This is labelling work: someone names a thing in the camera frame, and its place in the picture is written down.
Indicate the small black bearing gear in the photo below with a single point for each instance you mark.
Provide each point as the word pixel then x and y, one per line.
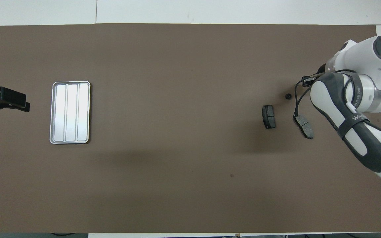
pixel 288 96

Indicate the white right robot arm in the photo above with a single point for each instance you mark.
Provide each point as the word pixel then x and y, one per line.
pixel 359 89

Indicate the silver metal tray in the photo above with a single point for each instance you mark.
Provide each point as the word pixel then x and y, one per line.
pixel 69 112

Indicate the brown table mat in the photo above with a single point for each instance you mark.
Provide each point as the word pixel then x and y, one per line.
pixel 190 185

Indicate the short dark brake pad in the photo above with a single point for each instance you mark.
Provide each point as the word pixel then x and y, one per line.
pixel 269 117

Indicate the long grey brake pad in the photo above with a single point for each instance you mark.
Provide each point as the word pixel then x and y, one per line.
pixel 304 127

